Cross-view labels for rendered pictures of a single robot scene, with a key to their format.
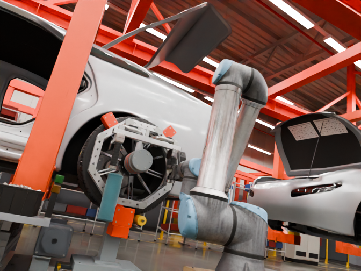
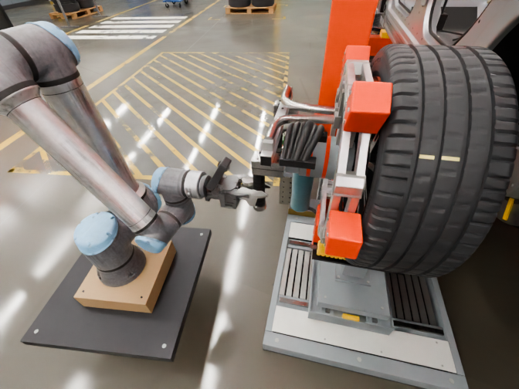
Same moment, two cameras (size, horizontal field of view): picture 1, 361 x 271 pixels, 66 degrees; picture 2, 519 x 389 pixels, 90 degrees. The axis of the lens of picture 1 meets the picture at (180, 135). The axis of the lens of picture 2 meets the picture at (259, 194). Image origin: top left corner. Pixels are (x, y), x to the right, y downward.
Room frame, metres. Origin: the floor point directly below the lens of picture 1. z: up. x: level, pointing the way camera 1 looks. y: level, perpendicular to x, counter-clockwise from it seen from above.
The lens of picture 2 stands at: (1.96, -0.46, 1.36)
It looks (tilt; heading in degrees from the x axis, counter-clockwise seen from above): 44 degrees down; 126
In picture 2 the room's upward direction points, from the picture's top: 2 degrees counter-clockwise
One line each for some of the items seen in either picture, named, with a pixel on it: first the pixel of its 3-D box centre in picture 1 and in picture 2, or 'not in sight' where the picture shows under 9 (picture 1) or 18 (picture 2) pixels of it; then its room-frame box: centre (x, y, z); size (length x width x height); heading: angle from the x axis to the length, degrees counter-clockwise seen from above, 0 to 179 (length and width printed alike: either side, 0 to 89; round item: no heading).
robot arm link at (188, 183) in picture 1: (192, 191); (178, 207); (1.34, -0.10, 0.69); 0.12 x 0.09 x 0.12; 103
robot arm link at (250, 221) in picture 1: (244, 227); (105, 238); (1.12, -0.31, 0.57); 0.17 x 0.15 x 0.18; 103
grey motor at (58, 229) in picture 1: (50, 247); not in sight; (1.89, 0.67, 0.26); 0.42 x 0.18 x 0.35; 22
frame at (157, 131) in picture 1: (134, 163); (340, 158); (1.77, 0.26, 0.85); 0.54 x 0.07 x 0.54; 112
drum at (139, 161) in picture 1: (137, 162); (317, 156); (1.70, 0.23, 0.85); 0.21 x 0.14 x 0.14; 22
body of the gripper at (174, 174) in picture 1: (179, 172); (222, 190); (1.50, -0.03, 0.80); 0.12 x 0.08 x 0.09; 22
